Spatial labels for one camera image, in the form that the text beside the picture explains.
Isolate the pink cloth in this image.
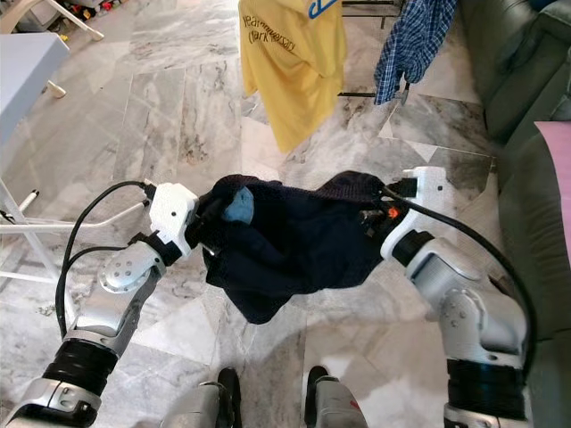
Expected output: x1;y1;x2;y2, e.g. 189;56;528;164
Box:
534;119;571;270

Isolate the dark green sofa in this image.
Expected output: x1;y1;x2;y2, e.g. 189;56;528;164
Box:
455;0;571;428

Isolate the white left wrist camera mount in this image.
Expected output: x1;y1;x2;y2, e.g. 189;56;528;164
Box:
148;182;203;260

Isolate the blue plaid shirt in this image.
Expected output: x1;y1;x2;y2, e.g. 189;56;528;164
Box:
372;0;459;107

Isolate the silver right robot leg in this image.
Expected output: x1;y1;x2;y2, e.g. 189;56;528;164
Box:
304;365;368;428

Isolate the silver robot leg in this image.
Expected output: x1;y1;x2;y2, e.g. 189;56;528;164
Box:
159;366;244;428
304;365;368;428

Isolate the navy knit sweater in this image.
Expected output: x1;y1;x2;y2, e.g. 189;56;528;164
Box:
203;170;400;327

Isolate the silver left robot leg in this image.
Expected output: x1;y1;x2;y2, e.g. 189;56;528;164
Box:
159;366;244;428

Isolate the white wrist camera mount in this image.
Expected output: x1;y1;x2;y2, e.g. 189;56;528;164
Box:
378;166;449;261
148;182;203;260

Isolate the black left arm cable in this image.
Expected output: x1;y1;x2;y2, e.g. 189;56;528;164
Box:
55;180;163;340

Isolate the beige plastic chair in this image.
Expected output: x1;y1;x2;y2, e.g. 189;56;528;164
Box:
0;0;105;42

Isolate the dark metal clothes rack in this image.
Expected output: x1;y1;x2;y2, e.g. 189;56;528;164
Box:
336;0;404;99

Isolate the yellow shirt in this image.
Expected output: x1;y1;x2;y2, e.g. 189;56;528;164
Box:
237;0;348;155

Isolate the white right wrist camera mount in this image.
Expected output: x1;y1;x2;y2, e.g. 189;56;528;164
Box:
378;166;449;261

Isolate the blue plastic hanger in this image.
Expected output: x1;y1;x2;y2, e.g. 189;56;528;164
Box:
307;0;339;21

